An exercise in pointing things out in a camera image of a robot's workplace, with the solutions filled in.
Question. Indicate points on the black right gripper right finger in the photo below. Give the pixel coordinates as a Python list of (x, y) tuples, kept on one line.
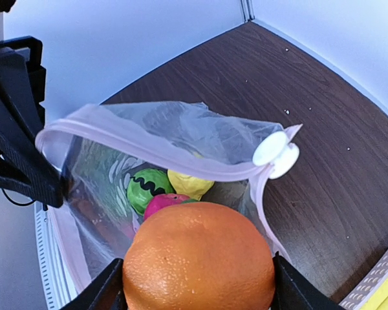
[(294, 292)]

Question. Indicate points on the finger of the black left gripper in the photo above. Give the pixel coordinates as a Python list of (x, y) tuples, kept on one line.
[(22, 168)]

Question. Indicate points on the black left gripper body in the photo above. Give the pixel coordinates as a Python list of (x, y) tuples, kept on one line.
[(22, 81)]

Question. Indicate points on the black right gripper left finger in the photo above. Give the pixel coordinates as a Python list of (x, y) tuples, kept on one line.
[(105, 292)]

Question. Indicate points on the pink perforated plastic basket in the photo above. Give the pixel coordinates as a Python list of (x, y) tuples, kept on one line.
[(368, 286)]

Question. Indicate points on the orange toy orange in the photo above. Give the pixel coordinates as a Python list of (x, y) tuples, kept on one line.
[(198, 256)]

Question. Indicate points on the clear zip top bag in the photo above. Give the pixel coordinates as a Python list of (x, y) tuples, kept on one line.
[(99, 149)]

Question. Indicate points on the red toy apple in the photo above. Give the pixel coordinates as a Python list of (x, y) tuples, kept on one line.
[(163, 200)]

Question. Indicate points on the green toy watermelon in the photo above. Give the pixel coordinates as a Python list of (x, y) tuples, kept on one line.
[(145, 185)]

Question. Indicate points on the yellow toy pear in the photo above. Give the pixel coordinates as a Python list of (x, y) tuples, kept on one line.
[(185, 180)]

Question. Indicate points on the green toy bell pepper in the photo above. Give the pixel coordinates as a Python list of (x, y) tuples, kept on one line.
[(189, 201)]

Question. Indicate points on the front aluminium rail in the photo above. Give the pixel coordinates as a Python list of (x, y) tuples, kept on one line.
[(57, 283)]

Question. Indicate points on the left aluminium frame post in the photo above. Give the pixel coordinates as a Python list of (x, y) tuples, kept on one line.
[(247, 10)]

